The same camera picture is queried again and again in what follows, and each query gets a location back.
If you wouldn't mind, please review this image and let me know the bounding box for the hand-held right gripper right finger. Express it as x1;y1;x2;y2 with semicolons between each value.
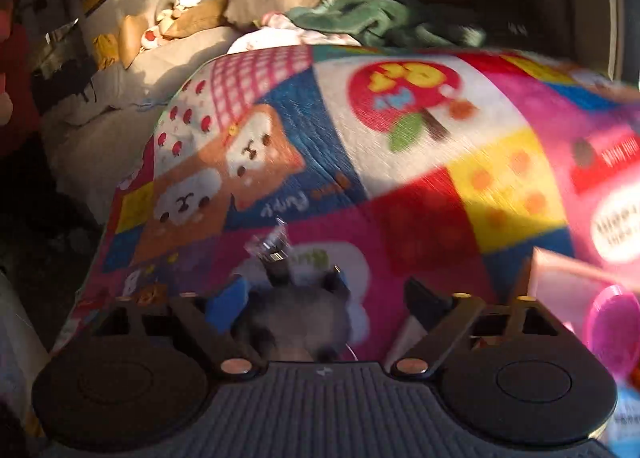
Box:
391;279;560;379

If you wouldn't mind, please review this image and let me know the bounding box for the orange cushion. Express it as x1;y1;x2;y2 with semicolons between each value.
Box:
119;13;153;70

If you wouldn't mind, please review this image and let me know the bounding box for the green blanket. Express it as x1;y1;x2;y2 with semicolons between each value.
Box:
285;0;483;46

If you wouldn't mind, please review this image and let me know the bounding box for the tan pillow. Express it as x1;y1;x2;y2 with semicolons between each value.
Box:
162;0;231;39

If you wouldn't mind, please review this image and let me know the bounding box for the white cardboard box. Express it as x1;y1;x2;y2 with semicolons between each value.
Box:
527;247;640;334

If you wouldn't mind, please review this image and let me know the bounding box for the colourful cartoon play mat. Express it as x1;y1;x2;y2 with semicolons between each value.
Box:
50;43;640;458

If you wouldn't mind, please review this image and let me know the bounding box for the white pink cloth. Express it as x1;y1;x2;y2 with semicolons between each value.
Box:
227;11;361;55

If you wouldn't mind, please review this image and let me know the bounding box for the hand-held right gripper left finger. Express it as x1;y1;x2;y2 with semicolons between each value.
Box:
107;279;266;380

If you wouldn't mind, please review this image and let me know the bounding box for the dark red cloth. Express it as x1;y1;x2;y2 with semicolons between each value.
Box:
0;0;41;154

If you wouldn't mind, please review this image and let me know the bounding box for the beige bedding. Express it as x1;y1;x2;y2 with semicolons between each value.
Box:
40;26;241;224

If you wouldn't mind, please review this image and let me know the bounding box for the white battery charger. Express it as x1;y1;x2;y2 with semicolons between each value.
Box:
235;221;353;361

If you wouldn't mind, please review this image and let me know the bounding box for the pink plastic basket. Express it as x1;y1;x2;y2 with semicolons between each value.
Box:
585;283;640;381

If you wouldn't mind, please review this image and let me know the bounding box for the small yellow cushion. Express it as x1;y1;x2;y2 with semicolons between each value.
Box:
92;33;121;70

